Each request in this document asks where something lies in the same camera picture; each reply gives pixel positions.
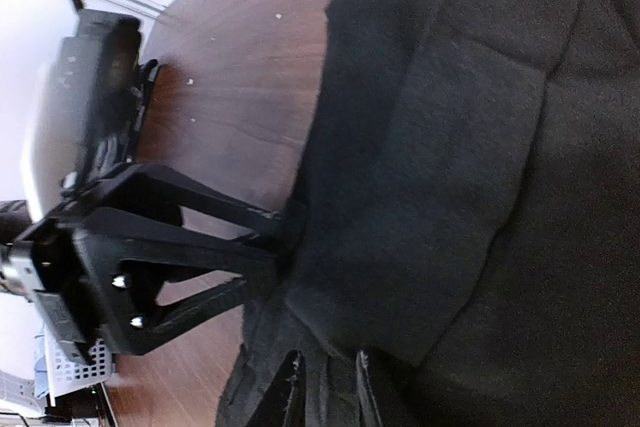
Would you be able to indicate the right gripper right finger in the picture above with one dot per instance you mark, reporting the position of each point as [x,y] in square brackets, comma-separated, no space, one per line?
[372,389]

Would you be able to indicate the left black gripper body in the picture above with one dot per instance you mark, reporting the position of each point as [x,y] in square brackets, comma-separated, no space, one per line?
[41,265]

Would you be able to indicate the white plastic mesh basket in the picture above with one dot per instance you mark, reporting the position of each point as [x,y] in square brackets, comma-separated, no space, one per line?
[55,375]

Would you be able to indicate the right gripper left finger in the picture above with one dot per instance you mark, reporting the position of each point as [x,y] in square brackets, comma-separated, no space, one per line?
[283,403]

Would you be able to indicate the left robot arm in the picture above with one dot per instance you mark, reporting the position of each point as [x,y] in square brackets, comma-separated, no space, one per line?
[92,108]

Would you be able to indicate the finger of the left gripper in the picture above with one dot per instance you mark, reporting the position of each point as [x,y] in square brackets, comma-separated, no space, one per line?
[154,183]
[152,282]

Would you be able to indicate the black long sleeve shirt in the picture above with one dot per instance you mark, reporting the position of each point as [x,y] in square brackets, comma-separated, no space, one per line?
[472,184]

